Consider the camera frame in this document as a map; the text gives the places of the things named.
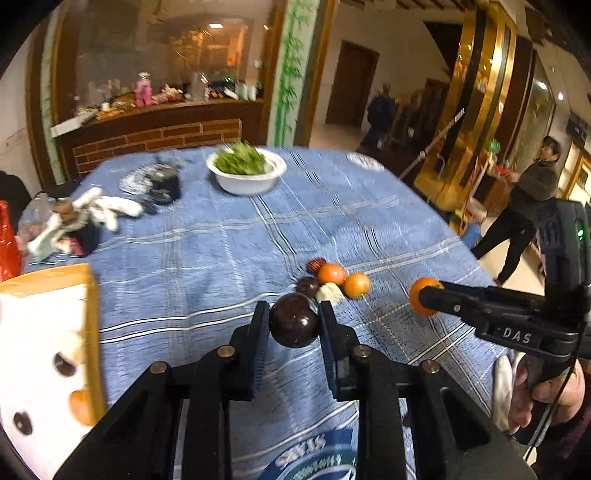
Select operator right hand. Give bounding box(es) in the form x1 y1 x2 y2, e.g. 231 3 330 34
508 358 586 434

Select small white yam piece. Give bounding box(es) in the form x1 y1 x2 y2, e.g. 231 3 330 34
315 282 345 306

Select white glove near edge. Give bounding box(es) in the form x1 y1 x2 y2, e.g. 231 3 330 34
492 352 524 433

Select red jujube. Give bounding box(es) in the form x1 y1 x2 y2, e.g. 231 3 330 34
305 257 327 275

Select blue plaid tablecloth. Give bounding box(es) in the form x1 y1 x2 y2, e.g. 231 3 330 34
29 148 504 479

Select person in dark coat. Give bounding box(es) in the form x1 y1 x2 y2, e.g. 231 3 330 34
471 136 562 286

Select white bowl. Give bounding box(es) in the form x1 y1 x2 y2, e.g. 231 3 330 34
206 143 287 196

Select black box on table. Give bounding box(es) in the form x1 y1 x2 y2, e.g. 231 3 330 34
148 164 181 205

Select large lower orange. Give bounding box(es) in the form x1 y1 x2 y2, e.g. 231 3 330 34
68 389 95 427

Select green leafy vegetables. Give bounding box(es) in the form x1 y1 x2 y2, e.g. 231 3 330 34
214 142 266 176

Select yellow foam-lined box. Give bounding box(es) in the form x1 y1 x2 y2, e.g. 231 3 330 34
1 264 107 479

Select white gloves pile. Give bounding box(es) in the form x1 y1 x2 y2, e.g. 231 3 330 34
18 187 143 262

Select wooden cabinet counter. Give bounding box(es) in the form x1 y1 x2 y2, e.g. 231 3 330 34
57 99 269 180

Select small dark plum right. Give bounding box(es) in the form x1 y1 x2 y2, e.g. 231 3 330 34
13 412 33 436

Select red plastic bag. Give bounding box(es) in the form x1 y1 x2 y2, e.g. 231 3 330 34
0 200 22 282

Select pink bottle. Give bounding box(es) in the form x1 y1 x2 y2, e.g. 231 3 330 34
134 72 152 108

